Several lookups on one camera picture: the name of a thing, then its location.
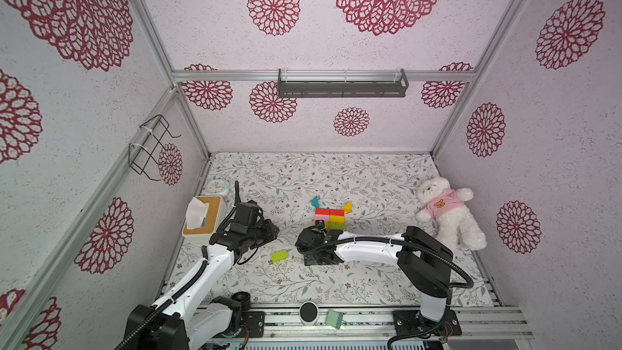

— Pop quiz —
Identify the pink block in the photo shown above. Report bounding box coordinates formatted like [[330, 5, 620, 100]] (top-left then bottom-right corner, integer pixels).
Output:
[[314, 214, 330, 223]]

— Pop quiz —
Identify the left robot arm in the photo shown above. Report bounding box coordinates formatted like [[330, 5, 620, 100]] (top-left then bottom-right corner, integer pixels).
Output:
[[116, 181, 280, 349]]

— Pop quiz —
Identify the green cube on rail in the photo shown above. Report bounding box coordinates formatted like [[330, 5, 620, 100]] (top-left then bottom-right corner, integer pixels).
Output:
[[326, 309, 343, 330]]

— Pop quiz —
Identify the white teddy bear pink shirt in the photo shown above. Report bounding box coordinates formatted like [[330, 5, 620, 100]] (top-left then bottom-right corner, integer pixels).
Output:
[[416, 178, 488, 251]]

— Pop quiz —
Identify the green block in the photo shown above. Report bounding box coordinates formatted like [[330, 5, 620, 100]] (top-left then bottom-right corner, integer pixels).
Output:
[[327, 222, 344, 231], [271, 250, 289, 263]]

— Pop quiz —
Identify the black wire wall rack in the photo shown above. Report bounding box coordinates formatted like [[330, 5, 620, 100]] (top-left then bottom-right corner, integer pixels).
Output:
[[127, 114, 183, 186]]

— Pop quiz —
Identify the black wall shelf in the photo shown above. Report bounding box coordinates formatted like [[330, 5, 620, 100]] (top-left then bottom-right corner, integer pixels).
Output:
[[277, 70, 410, 99]]

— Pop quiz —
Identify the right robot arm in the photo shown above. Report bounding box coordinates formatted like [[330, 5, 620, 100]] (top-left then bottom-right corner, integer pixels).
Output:
[[295, 226, 474, 349]]

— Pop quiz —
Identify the tissue box wooden lid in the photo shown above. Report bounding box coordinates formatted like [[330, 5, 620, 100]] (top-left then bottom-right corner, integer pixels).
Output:
[[182, 195, 227, 243]]

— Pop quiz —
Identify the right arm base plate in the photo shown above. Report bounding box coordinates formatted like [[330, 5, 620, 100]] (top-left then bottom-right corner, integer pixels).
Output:
[[392, 309, 463, 337]]

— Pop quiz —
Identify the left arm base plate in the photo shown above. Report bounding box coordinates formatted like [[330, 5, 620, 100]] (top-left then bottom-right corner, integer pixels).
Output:
[[211, 291, 265, 339]]

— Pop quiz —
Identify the yellow triangular block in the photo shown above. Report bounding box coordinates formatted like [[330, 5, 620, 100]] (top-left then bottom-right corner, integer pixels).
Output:
[[341, 202, 352, 213]]

